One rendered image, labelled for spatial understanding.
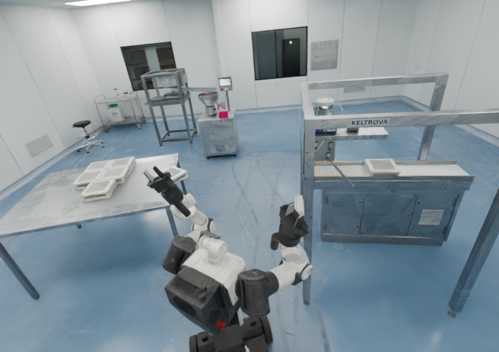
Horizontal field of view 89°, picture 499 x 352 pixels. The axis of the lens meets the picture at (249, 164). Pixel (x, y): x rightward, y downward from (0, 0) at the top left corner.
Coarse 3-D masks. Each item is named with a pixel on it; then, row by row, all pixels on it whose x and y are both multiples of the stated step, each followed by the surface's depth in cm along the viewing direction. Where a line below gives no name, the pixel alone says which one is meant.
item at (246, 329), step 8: (248, 320) 187; (256, 320) 187; (248, 328) 182; (256, 328) 182; (200, 336) 180; (208, 336) 180; (248, 336) 180; (256, 336) 181; (200, 344) 176; (208, 344) 176; (248, 344) 177; (256, 344) 177; (264, 344) 176
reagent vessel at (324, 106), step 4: (316, 100) 212; (320, 100) 211; (324, 100) 209; (328, 100) 207; (332, 100) 207; (316, 104) 209; (320, 104) 206; (324, 104) 204; (328, 104) 204; (332, 104) 206; (316, 108) 211; (320, 108) 208; (324, 108) 206; (328, 108) 206; (332, 108) 209; (316, 112) 212; (320, 112) 209; (324, 112) 208; (328, 112) 208; (332, 112) 210
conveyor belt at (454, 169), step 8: (320, 168) 252; (328, 168) 251; (344, 168) 248; (352, 168) 246; (360, 168) 245; (400, 168) 238; (408, 168) 237; (416, 168) 236; (424, 168) 235; (432, 168) 233; (440, 168) 232; (448, 168) 231; (456, 168) 230
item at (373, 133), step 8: (344, 128) 220; (360, 128) 217; (368, 128) 215; (376, 128) 213; (384, 128) 212; (320, 136) 211; (328, 136) 209; (336, 136) 208; (344, 136) 207; (352, 136) 206; (360, 136) 205; (368, 136) 204; (376, 136) 203; (384, 136) 203
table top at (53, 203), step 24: (144, 168) 288; (48, 192) 259; (72, 192) 255; (120, 192) 246; (144, 192) 242; (24, 216) 226; (48, 216) 222; (72, 216) 219; (96, 216) 216; (120, 216) 218
